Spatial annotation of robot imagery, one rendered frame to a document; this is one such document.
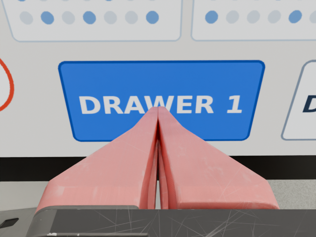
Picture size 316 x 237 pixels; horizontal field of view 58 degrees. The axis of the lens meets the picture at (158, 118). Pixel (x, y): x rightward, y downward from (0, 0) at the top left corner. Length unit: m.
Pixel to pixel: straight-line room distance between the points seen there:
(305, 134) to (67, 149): 0.13
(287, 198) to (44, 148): 1.13
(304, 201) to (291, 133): 1.11
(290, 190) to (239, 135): 1.10
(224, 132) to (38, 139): 0.10
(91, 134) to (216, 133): 0.07
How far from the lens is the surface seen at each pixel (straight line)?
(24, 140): 0.17
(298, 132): 0.17
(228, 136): 0.16
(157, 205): 1.10
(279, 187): 1.23
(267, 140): 0.16
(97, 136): 0.15
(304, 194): 1.27
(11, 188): 0.79
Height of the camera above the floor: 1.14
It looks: 75 degrees down
